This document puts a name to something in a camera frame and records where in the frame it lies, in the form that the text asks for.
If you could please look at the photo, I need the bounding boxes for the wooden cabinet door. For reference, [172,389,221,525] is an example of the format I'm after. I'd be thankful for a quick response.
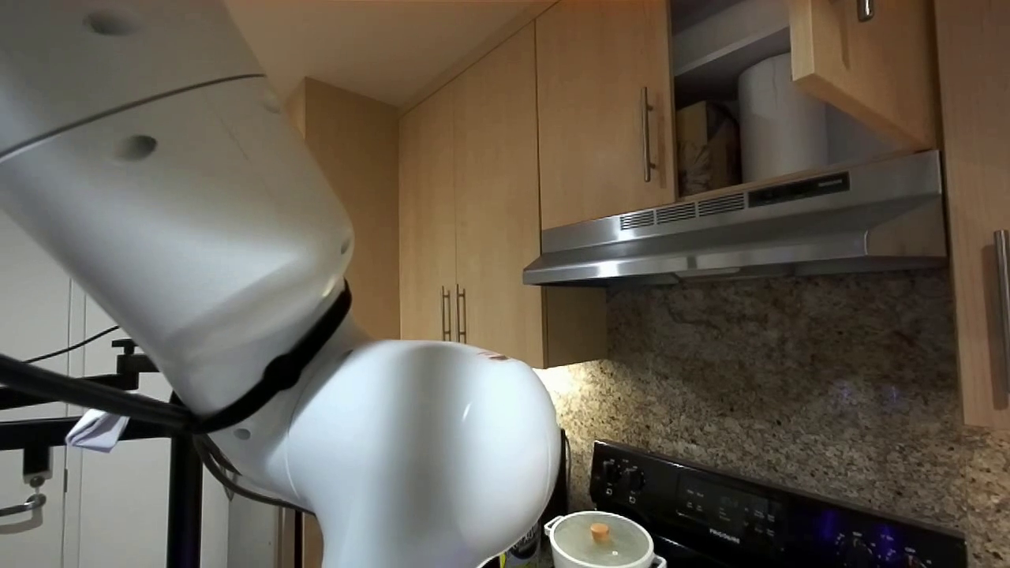
[535,0,676,226]
[785,0,941,149]

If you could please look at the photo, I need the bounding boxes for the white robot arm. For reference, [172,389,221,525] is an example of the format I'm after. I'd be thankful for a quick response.
[0,0,559,568]

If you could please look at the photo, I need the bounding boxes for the stainless steel range hood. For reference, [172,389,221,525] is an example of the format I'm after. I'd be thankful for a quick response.
[524,151,945,286]

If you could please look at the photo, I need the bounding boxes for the white pot with lid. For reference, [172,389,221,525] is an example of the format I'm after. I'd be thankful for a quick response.
[541,512,667,568]

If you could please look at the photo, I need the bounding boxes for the tall wooden wall cabinets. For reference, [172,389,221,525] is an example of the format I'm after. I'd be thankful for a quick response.
[398,29,604,366]

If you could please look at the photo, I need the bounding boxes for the silver vent duct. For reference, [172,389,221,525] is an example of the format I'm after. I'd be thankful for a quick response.
[739,54,875,181]

